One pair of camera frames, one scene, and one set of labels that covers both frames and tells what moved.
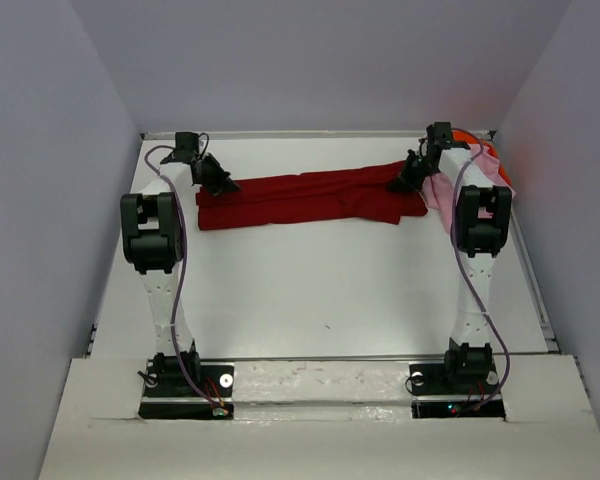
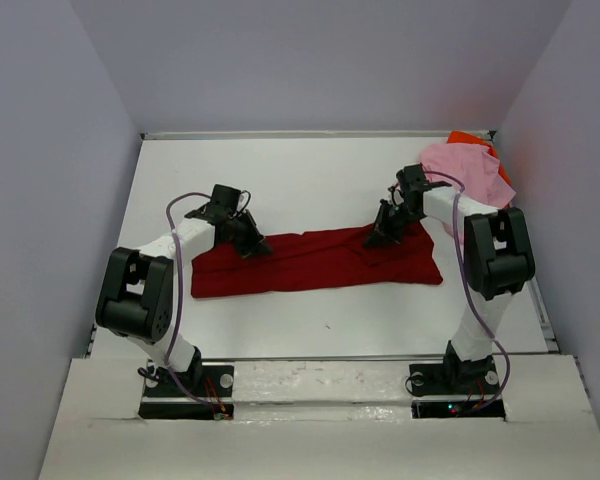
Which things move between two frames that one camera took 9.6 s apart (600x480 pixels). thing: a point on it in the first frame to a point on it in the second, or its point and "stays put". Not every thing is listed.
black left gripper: [222, 184] to [255, 246]
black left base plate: [169, 393] stays put
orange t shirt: [470, 138] stays put
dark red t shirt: [360, 194] to [403, 258]
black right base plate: [455, 379] stays put
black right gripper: [406, 182] to [383, 233]
